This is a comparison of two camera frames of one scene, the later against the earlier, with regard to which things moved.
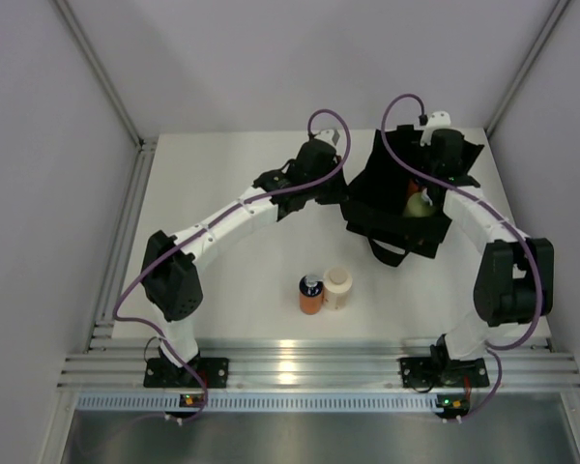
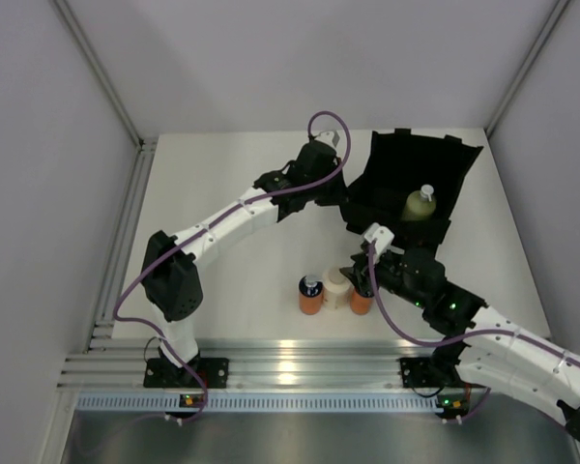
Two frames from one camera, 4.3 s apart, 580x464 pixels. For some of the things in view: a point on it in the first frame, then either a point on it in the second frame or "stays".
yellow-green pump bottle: [419, 206] stays
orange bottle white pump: [412, 188] → [360, 304]
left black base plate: [212, 372] stays
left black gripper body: [329, 192] stays
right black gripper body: [429, 165] → [391, 278]
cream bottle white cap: [336, 287] stays
